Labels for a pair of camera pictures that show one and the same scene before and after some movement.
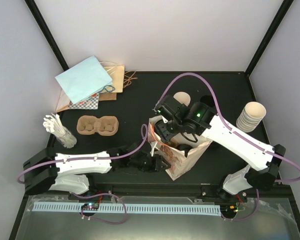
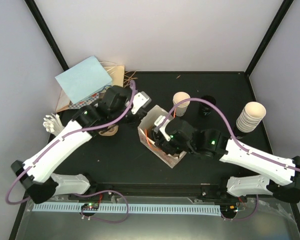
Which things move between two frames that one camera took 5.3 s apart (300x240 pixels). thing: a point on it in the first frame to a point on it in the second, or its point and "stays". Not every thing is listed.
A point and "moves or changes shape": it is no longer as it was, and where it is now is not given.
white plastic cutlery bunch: x=53 y=124 stays
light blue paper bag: x=85 y=80 stays
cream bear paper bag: x=177 y=155 moves or changes shape
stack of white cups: x=251 y=116 stays
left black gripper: x=156 y=164 to x=141 y=112
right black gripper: x=165 y=134 to x=162 y=143
